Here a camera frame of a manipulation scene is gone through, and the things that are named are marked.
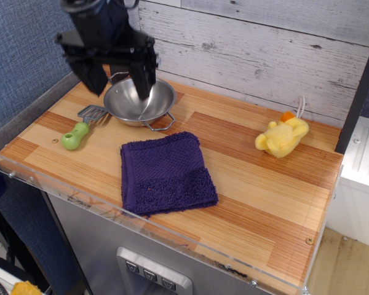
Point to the yellow plush duck toy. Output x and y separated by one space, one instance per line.
282 137

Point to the yellow object bottom left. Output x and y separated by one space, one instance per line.
25 288

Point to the stainless steel two-handled bowl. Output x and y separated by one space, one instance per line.
122 102

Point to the white appliance with metal top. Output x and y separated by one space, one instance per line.
349 209

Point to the silver button control panel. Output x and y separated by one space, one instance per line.
141 275

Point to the violet terry cloth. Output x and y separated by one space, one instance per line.
165 175

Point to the black vertical post right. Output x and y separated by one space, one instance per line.
354 112

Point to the green-handled grey toy spatula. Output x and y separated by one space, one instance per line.
91 113

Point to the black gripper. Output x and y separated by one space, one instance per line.
102 34

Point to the clear acrylic front guard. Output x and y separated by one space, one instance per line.
263 231

